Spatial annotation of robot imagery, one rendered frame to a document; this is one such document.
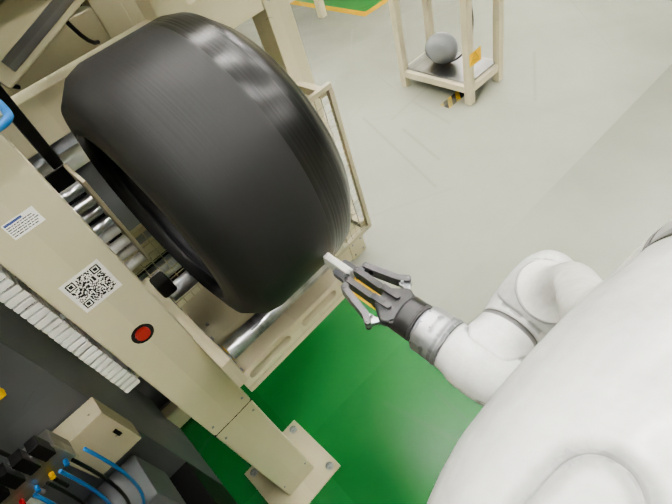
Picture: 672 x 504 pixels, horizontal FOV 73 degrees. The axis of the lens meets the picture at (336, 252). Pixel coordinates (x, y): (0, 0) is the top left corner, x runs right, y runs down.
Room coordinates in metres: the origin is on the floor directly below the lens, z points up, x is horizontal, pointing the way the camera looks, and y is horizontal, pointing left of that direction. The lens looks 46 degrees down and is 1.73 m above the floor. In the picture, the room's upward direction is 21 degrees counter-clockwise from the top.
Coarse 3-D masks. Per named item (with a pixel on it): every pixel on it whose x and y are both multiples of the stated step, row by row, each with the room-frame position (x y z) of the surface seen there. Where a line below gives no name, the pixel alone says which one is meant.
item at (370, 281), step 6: (354, 270) 0.57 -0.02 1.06; (360, 270) 0.57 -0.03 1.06; (360, 276) 0.56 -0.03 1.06; (366, 276) 0.55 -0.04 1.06; (372, 276) 0.55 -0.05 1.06; (366, 282) 0.55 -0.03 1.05; (372, 282) 0.53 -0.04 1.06; (378, 282) 0.53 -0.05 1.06; (372, 288) 0.54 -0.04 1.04; (378, 288) 0.52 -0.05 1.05; (384, 288) 0.51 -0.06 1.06; (390, 288) 0.51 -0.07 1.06; (390, 294) 0.49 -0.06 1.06; (396, 294) 0.49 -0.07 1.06
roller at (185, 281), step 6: (180, 276) 0.90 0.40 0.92; (186, 276) 0.89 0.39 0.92; (174, 282) 0.88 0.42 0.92; (180, 282) 0.88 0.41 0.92; (186, 282) 0.88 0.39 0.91; (192, 282) 0.88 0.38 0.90; (180, 288) 0.86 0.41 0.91; (186, 288) 0.87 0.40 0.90; (174, 294) 0.85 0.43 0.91; (180, 294) 0.86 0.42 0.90
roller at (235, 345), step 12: (312, 276) 0.74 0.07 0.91; (300, 288) 0.71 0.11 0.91; (288, 300) 0.69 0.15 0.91; (276, 312) 0.67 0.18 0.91; (252, 324) 0.66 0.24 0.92; (264, 324) 0.65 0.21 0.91; (240, 336) 0.64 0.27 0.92; (252, 336) 0.64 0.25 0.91; (228, 348) 0.62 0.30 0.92; (240, 348) 0.62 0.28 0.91
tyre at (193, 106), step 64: (128, 64) 0.77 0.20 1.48; (192, 64) 0.75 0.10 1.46; (256, 64) 0.75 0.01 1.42; (128, 128) 0.67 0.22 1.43; (192, 128) 0.65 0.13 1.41; (256, 128) 0.66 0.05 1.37; (320, 128) 0.70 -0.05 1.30; (128, 192) 0.97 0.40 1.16; (192, 192) 0.59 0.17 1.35; (256, 192) 0.59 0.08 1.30; (320, 192) 0.63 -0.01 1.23; (192, 256) 0.90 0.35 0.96; (256, 256) 0.55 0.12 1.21; (320, 256) 0.62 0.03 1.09
